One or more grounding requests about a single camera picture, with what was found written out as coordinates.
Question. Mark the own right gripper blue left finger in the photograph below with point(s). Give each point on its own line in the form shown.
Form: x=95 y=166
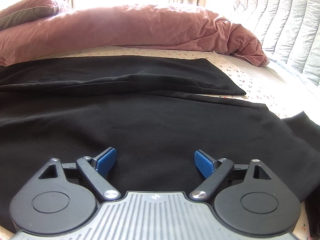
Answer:
x=95 y=171

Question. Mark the own right gripper blue right finger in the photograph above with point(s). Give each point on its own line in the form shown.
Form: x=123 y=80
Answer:
x=215 y=173

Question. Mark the black pants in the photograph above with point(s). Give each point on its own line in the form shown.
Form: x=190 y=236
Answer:
x=253 y=203

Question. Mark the pink duvet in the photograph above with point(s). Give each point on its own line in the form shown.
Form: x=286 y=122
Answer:
x=152 y=26

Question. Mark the light blue quilted blanket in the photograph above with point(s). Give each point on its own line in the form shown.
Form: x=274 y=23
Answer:
x=288 y=31

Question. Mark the pink and grey pillow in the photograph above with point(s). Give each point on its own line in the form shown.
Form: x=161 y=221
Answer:
x=31 y=10

